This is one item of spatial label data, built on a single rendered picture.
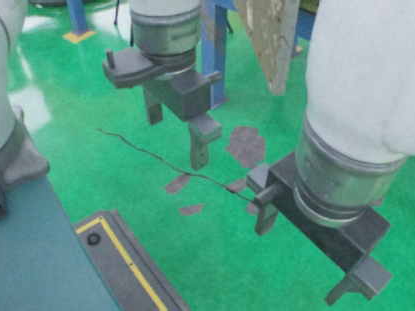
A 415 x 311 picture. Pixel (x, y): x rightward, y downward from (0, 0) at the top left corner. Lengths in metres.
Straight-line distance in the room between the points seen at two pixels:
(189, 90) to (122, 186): 0.98
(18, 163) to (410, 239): 1.31
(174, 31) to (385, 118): 0.28
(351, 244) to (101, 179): 1.21
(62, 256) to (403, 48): 0.38
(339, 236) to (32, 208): 0.37
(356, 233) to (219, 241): 0.92
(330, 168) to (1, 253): 0.38
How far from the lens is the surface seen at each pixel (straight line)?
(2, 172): 0.50
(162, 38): 0.42
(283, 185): 0.35
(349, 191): 0.27
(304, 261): 1.22
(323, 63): 0.21
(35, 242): 0.44
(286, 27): 0.61
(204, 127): 0.46
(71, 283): 0.40
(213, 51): 1.51
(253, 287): 1.15
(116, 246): 0.87
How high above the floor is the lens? 1.07
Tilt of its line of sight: 47 degrees down
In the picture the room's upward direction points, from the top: straight up
